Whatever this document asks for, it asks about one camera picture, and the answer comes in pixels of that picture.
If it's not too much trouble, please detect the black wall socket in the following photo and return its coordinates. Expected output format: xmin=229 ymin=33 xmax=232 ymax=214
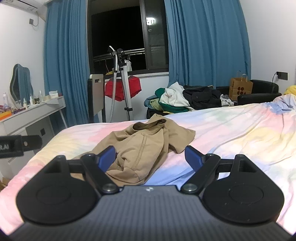
xmin=276 ymin=71 xmax=288 ymax=81

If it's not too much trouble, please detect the yellow pillow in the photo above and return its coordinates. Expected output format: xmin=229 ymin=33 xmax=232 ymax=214
xmin=284 ymin=85 xmax=296 ymax=95

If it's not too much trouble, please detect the right blue curtain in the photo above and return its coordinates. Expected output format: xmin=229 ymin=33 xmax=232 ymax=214
xmin=165 ymin=1 xmax=251 ymax=87

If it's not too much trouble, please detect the tan t-shirt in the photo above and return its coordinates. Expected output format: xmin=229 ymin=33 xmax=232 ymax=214
xmin=73 ymin=113 xmax=196 ymax=187

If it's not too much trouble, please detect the dark window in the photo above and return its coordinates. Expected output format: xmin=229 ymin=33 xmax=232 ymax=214
xmin=87 ymin=0 xmax=169 ymax=74

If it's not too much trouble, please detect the left blue curtain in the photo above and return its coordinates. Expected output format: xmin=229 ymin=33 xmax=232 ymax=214
xmin=44 ymin=1 xmax=90 ymax=126

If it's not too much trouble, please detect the pile of clothes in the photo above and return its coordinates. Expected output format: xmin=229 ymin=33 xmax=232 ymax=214
xmin=144 ymin=82 xmax=236 ymax=119

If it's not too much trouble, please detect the pastel tie-dye bed sheet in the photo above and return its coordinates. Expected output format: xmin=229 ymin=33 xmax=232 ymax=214
xmin=1 ymin=94 xmax=295 ymax=234

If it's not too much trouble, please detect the white dresser desk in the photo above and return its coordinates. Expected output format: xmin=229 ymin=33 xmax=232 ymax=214
xmin=1 ymin=96 xmax=67 ymax=179

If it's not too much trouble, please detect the brown paper bag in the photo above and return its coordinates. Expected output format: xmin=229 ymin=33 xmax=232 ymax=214
xmin=228 ymin=71 xmax=253 ymax=101

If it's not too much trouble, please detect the red garment on rack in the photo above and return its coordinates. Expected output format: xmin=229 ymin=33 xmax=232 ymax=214
xmin=105 ymin=76 xmax=142 ymax=101

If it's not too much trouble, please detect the white air conditioner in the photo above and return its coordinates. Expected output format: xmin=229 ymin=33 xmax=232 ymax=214
xmin=1 ymin=0 xmax=47 ymax=21

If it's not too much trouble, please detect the wavy blue mirror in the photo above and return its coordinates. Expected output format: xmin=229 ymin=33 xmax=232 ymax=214
xmin=10 ymin=64 xmax=34 ymax=105

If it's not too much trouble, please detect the grey chair back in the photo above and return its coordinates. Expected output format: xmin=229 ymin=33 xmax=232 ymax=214
xmin=87 ymin=74 xmax=106 ymax=123

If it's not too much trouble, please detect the blue curtain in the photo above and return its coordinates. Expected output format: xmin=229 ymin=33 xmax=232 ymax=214
xmin=165 ymin=1 xmax=251 ymax=87
xmin=44 ymin=1 xmax=90 ymax=126

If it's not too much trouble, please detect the silver tripod stand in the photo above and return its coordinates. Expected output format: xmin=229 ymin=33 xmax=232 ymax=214
xmin=108 ymin=46 xmax=133 ymax=122

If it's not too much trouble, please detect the black armchair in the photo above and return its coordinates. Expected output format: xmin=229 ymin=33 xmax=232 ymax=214
xmin=216 ymin=79 xmax=282 ymax=106

